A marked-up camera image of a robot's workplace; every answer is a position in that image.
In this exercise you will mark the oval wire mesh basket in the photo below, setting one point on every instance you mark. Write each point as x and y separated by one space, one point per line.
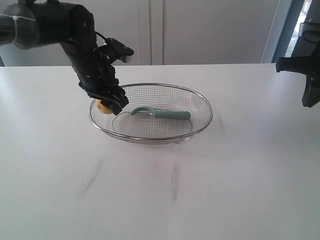
145 129

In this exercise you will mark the yellow lemon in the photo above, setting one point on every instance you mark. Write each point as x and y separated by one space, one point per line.
102 108

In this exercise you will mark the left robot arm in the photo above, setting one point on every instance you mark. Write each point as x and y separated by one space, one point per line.
28 25

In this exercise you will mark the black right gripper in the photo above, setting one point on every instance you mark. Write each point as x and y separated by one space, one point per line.
306 59

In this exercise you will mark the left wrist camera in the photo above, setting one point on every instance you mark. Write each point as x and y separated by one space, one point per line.
114 50

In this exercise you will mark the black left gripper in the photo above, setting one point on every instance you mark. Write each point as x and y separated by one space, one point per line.
96 76

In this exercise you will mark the teal handled peeler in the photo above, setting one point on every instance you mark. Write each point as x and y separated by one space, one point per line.
162 114

